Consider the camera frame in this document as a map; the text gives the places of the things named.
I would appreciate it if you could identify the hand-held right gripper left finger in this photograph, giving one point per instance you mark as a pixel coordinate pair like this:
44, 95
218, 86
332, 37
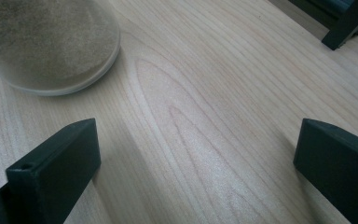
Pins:
56, 168

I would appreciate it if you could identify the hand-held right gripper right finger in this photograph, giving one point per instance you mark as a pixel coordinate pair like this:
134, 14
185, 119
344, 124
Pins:
341, 168

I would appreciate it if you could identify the white cup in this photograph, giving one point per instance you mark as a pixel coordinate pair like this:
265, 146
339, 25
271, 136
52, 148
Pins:
43, 46

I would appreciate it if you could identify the black two-tier metal rack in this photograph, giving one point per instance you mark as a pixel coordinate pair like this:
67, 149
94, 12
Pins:
341, 28

